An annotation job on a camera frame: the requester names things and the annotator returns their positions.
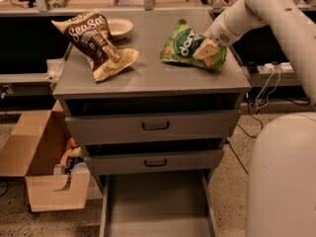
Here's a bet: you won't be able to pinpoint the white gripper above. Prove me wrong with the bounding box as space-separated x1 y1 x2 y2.
194 13 239 60

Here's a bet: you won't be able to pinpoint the green rice chip bag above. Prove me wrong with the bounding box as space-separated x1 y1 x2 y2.
160 19 227 69

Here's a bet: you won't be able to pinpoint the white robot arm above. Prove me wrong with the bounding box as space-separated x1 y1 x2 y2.
204 0 316 237

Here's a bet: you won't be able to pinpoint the grey drawer cabinet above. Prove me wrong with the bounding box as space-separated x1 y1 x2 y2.
52 8 253 237

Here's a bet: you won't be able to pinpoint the brown sea salt chip bag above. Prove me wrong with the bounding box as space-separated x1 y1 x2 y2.
52 10 139 82

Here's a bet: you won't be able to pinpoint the top grey drawer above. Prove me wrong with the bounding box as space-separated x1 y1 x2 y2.
66 110 240 145

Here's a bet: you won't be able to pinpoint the grey drawer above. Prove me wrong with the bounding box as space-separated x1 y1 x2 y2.
100 171 218 237
85 149 223 176
66 110 240 145

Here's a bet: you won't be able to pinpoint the middle grey drawer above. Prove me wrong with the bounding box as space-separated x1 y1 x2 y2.
85 149 223 176

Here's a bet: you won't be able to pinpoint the bottom grey drawer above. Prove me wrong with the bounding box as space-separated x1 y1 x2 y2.
100 171 218 237

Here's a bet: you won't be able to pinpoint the white power strip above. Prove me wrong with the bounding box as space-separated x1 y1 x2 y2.
258 62 293 73

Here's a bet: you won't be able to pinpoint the white paper bowl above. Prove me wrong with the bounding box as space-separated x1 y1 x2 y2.
108 18 133 40

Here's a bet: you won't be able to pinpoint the items inside cardboard box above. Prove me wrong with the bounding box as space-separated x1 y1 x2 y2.
53 137 89 175

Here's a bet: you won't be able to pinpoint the open cardboard box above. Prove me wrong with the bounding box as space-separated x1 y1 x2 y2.
0 103 90 212

